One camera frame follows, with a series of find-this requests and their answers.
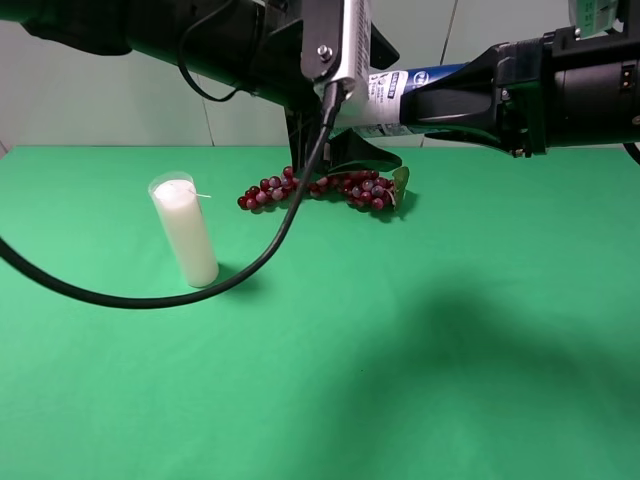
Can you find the white pillar candle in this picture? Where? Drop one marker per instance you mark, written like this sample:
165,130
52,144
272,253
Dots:
177,203

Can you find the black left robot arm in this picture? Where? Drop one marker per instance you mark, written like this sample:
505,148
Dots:
216,39

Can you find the red artificial grape bunch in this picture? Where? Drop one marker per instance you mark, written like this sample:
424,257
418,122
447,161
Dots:
364,189

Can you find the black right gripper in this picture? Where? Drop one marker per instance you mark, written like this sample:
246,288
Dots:
496,100

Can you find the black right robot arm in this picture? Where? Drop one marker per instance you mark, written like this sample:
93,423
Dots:
575,86

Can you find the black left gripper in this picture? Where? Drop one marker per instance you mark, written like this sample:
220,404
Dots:
278,65

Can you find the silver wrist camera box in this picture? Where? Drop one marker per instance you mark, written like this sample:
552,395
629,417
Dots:
336,48

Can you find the blue and white bottle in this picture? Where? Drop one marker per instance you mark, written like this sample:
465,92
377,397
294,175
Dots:
381,116

